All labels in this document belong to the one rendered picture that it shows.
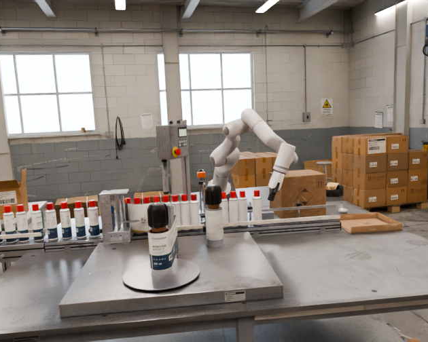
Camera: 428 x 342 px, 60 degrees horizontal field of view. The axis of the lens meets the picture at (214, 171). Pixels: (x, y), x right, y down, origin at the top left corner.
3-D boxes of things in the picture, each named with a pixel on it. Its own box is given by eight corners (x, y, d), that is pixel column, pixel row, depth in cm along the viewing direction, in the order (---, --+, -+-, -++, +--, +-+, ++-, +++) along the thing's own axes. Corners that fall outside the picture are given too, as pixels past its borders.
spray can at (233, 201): (230, 228, 210) (229, 192, 207) (229, 225, 215) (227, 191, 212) (239, 227, 210) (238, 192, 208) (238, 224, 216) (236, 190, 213)
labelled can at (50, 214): (47, 241, 201) (43, 204, 198) (49, 238, 206) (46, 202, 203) (56, 240, 201) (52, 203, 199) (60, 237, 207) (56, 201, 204)
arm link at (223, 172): (210, 169, 290) (214, 148, 272) (230, 162, 297) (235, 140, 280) (219, 180, 283) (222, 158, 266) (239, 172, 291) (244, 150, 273)
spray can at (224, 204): (220, 229, 209) (219, 193, 206) (219, 226, 214) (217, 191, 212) (229, 228, 210) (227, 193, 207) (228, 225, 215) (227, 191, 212)
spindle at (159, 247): (149, 277, 145) (144, 205, 141) (151, 269, 154) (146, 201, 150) (172, 275, 146) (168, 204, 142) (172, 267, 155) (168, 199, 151)
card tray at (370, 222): (350, 233, 206) (350, 226, 206) (331, 221, 232) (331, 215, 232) (401, 229, 209) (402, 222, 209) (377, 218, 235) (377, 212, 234)
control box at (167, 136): (157, 159, 208) (155, 125, 205) (174, 156, 222) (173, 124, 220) (172, 159, 203) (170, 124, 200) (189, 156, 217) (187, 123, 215)
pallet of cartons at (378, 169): (361, 218, 529) (362, 138, 513) (328, 205, 610) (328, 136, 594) (430, 209, 560) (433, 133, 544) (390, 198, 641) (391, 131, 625)
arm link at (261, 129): (263, 134, 234) (292, 169, 219) (249, 129, 221) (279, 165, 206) (272, 124, 230) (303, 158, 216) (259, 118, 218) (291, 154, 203)
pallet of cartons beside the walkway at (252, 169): (291, 213, 576) (290, 155, 563) (240, 218, 555) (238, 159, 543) (261, 198, 691) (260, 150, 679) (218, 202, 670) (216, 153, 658)
